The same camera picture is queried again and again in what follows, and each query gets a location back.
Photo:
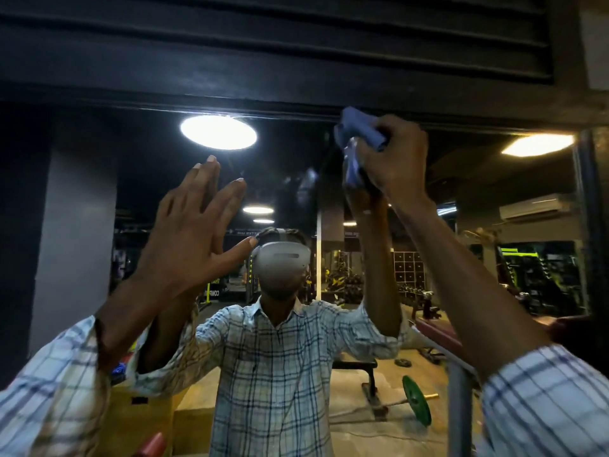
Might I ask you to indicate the person's left hand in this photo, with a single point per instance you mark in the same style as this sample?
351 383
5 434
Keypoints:
183 242

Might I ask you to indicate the person's right hand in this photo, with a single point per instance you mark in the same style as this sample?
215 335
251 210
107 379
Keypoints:
402 159

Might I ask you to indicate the person's left thumb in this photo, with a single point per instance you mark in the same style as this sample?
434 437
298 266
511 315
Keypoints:
235 256

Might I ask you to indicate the person's left middle finger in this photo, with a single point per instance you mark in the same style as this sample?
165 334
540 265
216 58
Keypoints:
207 190

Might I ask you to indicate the person's right fingers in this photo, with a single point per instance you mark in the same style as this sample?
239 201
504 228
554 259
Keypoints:
368 159

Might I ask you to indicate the blue cleaning cloth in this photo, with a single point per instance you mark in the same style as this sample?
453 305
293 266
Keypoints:
354 130

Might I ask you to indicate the person's right forearm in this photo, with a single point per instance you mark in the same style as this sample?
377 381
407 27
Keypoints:
471 290

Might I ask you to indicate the person's left forearm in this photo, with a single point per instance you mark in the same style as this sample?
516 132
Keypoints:
138 318

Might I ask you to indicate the black locker cabinet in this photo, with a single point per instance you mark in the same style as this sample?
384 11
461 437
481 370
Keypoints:
409 268

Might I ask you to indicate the black slatted panel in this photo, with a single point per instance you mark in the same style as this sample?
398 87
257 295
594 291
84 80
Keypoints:
285 47

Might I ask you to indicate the dumbbell rack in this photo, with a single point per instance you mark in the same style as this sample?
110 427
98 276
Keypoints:
418 302

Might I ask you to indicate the wooden jump box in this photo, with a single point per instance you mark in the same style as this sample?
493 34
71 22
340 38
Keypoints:
195 414

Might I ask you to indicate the red padded bench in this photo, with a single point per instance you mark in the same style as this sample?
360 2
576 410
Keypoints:
442 337

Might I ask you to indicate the small black weight plate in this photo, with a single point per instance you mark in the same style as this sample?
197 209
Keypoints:
403 363

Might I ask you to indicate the green and black gym machine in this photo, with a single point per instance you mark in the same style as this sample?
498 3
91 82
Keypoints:
542 276

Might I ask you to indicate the green weight plate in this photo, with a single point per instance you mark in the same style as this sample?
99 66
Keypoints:
417 399

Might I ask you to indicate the blue checked shirt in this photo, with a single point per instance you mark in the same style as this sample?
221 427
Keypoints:
47 399

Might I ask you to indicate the barbell bar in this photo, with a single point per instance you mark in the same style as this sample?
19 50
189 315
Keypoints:
430 397

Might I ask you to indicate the large wall mirror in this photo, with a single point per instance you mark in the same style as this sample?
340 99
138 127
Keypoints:
142 161

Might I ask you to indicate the grey metal post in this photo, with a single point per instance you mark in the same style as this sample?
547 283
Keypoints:
460 414

